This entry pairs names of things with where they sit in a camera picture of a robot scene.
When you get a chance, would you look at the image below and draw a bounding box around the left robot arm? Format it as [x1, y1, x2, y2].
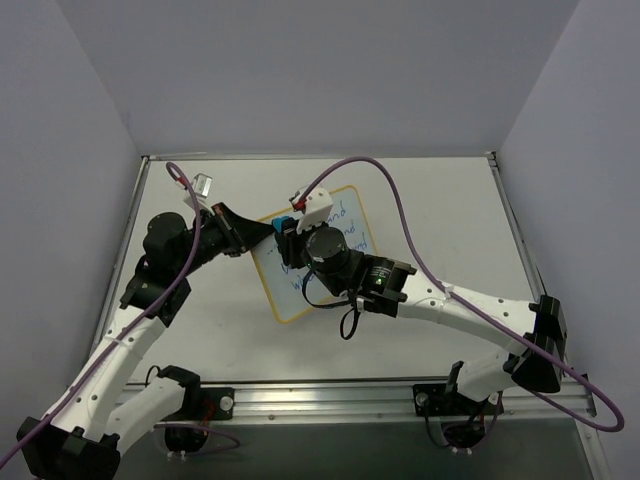
[17, 203, 274, 479]

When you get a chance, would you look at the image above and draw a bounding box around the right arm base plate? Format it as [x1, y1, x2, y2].
[412, 383, 495, 417]

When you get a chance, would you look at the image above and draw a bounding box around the blue whiteboard eraser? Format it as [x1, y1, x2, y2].
[271, 216, 297, 234]

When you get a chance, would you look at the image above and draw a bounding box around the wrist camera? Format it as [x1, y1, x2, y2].
[178, 173, 213, 213]
[289, 186, 333, 234]

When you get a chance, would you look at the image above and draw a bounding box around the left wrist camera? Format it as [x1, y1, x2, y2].
[178, 173, 213, 213]

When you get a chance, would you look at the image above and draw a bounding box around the yellow framed whiteboard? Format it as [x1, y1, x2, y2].
[250, 185, 378, 325]

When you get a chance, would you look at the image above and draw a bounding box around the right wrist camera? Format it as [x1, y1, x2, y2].
[289, 186, 333, 234]

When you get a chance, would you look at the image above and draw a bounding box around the aluminium front rail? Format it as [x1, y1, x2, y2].
[119, 382, 596, 429]

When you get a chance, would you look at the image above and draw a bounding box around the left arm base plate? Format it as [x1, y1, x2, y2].
[186, 387, 235, 423]

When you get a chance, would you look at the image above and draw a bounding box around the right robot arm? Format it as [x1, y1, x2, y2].
[272, 217, 566, 413]

